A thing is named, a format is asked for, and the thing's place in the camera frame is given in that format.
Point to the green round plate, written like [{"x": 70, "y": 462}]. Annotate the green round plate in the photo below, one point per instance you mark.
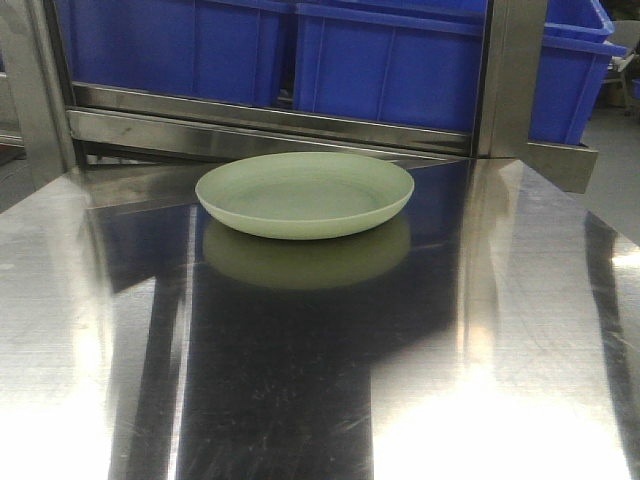
[{"x": 305, "y": 195}]

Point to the stainless steel shelf rack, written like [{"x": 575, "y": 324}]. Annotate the stainless steel shelf rack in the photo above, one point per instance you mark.
[{"x": 60, "y": 123}]

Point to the blue plastic bin right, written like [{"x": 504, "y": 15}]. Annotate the blue plastic bin right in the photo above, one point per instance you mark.
[{"x": 421, "y": 68}]

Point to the blue plastic bin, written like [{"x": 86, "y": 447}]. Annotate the blue plastic bin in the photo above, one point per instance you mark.
[
  {"x": 230, "y": 51},
  {"x": 421, "y": 68}
]

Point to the blue plastic bin left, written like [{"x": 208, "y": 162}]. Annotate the blue plastic bin left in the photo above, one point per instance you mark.
[{"x": 230, "y": 51}]

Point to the tilted blue bin on top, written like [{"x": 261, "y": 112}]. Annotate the tilted blue bin on top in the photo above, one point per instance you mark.
[{"x": 578, "y": 19}]

